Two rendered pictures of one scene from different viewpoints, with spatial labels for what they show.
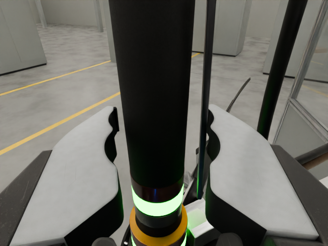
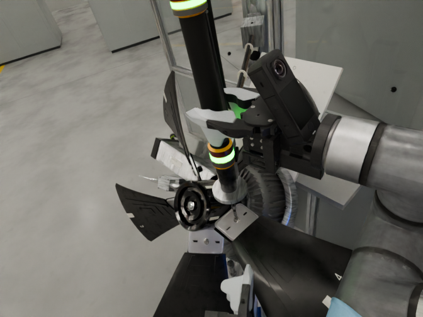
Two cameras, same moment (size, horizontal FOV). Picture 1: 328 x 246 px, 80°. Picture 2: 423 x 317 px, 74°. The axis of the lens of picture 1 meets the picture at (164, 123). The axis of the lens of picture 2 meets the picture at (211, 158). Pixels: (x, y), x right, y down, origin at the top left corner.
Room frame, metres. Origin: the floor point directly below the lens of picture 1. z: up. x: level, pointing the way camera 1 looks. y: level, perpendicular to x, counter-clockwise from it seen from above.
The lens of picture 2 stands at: (-0.18, 0.27, 1.73)
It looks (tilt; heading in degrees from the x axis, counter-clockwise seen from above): 41 degrees down; 318
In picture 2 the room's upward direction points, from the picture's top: 14 degrees counter-clockwise
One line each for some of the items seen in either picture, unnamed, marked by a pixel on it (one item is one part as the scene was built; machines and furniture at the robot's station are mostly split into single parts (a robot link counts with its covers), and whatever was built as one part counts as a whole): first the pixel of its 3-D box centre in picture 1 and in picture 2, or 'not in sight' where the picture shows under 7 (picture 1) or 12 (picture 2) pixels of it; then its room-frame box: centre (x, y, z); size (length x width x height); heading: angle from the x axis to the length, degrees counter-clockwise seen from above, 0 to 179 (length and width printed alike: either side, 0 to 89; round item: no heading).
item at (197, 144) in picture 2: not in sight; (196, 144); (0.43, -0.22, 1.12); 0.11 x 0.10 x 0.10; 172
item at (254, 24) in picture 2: not in sight; (253, 31); (0.37, -0.55, 1.39); 0.10 x 0.07 x 0.08; 117
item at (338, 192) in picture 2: not in sight; (316, 168); (0.13, -0.56, 0.84); 0.36 x 0.24 x 0.03; 172
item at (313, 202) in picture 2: not in sight; (311, 226); (0.13, -0.56, 0.41); 0.04 x 0.04 x 0.83; 82
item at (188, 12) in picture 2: not in sight; (189, 7); (0.09, 0.00, 1.64); 0.04 x 0.04 x 0.01
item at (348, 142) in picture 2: not in sight; (349, 146); (-0.11, -0.01, 1.48); 0.08 x 0.05 x 0.08; 92
